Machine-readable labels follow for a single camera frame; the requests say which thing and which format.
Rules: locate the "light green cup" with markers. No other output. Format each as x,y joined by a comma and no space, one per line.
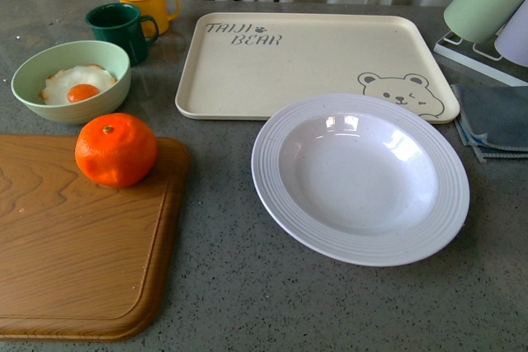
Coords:
478,20

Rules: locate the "fake fried egg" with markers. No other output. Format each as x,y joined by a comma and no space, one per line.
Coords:
76,84

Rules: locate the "light green bowl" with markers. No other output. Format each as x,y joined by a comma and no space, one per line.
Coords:
29,80

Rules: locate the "dark green mug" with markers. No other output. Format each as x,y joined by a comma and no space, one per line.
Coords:
123,24

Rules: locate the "white ribbed deep plate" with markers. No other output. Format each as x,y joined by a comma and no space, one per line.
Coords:
360,180

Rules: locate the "grey folded cloth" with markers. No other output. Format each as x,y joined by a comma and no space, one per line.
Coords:
492,120

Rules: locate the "cream bear serving tray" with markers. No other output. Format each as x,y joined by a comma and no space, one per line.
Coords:
249,65

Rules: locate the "lavender cup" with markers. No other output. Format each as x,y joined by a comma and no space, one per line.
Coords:
511,43

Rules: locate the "white cup rack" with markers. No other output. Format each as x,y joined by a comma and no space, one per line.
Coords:
481,58

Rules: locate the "wooden cutting board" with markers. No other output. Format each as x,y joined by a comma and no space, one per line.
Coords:
80,261

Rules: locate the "orange mandarin fruit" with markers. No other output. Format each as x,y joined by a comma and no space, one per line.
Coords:
116,150

